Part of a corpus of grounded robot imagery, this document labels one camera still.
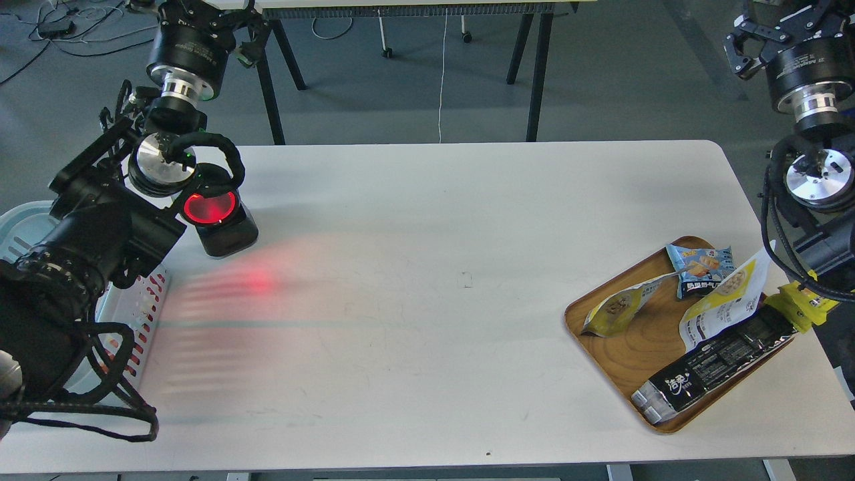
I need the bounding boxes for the yellow white snack pouch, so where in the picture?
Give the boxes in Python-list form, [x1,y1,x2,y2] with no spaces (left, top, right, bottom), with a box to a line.
[581,272,678,337]

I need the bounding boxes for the yellow white snack bag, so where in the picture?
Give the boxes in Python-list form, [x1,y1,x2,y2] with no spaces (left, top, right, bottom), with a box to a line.
[678,249,772,353]

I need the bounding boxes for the black floor cables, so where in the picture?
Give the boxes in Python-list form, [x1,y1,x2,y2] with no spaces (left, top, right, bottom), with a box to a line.
[0,0,161,86]

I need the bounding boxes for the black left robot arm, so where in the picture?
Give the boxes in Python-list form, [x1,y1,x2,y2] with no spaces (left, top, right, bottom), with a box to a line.
[1,1,270,442]

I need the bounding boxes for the black long snack package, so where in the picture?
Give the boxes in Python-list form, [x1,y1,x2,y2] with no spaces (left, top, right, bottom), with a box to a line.
[630,305,798,424]

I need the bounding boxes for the background table with black legs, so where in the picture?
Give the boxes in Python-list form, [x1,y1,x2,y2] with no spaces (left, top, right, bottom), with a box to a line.
[256,1,576,143]

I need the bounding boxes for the yellow cartoon face snack packet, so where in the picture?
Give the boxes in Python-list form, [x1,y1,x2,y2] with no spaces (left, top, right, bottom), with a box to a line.
[764,281,840,333]

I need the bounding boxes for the black barcode scanner red window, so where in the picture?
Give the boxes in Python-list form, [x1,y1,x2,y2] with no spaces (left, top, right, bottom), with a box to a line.
[180,162,259,259]

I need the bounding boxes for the white hanging cable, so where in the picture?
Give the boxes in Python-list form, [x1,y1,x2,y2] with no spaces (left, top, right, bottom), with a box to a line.
[438,15,448,144]

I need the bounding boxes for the wooden tray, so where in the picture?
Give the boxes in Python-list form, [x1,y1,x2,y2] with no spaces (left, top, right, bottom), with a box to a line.
[564,249,793,434]

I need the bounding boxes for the light blue plastic basket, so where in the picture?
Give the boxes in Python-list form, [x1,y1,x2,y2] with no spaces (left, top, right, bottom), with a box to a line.
[1,200,172,389]

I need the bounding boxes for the blue biscuit snack packet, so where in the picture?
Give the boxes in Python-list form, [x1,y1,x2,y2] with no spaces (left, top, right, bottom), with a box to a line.
[665,244,735,299]

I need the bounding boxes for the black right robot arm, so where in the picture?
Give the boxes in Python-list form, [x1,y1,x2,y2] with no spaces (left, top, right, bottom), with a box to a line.
[723,1,854,303]

